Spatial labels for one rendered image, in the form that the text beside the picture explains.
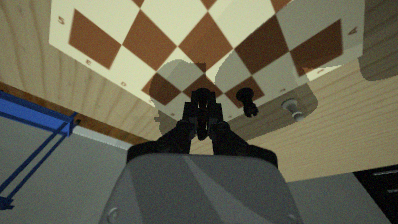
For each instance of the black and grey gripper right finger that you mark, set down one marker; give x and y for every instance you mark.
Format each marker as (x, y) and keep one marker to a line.
(225, 141)

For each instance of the brown and cream chessboard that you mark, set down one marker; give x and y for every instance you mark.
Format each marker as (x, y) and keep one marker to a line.
(162, 50)

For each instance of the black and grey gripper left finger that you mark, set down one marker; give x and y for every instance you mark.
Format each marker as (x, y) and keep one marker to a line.
(174, 141)

